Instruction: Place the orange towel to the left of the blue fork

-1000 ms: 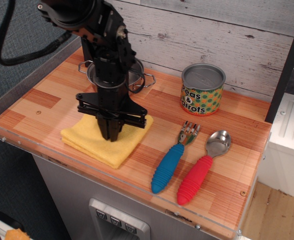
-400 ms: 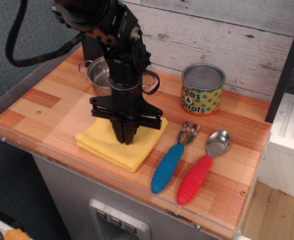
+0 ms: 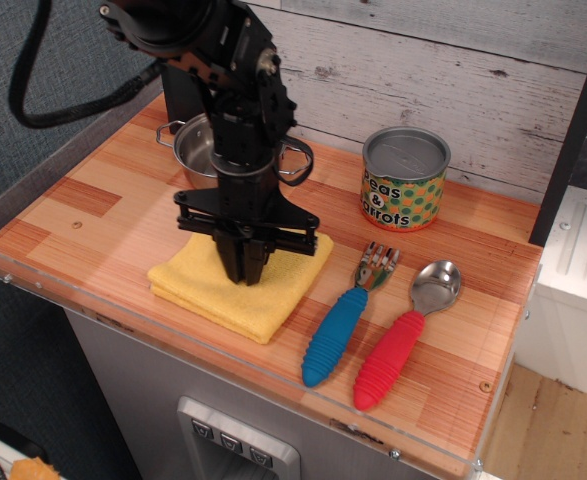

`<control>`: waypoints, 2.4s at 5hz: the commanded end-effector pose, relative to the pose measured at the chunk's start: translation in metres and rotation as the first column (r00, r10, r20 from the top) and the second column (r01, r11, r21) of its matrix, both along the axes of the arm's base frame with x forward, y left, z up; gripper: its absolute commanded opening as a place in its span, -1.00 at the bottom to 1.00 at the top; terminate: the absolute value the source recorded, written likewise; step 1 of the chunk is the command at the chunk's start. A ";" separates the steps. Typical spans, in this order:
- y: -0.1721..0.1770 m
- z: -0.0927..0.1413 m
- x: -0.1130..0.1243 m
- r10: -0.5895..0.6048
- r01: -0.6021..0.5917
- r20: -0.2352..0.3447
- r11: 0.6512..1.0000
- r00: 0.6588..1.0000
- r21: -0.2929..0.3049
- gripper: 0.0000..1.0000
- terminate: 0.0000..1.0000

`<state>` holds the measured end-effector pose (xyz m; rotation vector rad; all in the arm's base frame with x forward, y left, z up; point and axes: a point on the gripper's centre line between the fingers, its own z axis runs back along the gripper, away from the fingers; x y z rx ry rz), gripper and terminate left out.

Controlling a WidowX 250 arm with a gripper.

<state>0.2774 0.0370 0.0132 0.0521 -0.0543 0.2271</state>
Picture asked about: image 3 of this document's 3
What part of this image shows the dark right frame post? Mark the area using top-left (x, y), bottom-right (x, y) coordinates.
top-left (528, 76), bottom-right (587, 247)

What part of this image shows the stainless steel pot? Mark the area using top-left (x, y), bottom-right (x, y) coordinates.
top-left (156, 114), bottom-right (314, 189)

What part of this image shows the peas and carrots can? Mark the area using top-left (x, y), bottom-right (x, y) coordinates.
top-left (360, 127), bottom-right (451, 233)

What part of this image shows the silver dispenser button panel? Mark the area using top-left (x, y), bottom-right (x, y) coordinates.
top-left (177, 396), bottom-right (302, 480)

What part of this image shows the black braided cable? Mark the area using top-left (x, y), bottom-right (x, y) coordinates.
top-left (7, 0), bottom-right (162, 130)

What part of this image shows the red handled spoon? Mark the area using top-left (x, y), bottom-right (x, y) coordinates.
top-left (353, 260), bottom-right (461, 411)

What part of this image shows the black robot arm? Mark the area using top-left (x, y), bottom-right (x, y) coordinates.
top-left (99, 1), bottom-right (319, 285)

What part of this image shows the white cabinet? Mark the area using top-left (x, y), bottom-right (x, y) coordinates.
top-left (514, 186), bottom-right (587, 393)

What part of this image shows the yellow towel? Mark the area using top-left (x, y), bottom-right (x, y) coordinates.
top-left (147, 233), bottom-right (334, 344)

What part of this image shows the black vertical post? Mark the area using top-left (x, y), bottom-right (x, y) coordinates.
top-left (161, 66), bottom-right (205, 122)

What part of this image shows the orange object at corner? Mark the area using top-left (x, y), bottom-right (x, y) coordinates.
top-left (8, 458), bottom-right (61, 480)

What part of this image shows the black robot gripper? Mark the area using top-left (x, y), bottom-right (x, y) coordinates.
top-left (174, 171), bottom-right (319, 286)

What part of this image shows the blue handled fork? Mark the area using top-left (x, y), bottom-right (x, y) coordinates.
top-left (301, 242), bottom-right (401, 387)

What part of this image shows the grey toy fridge cabinet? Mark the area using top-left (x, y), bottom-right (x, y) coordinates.
top-left (66, 310), bottom-right (427, 479)

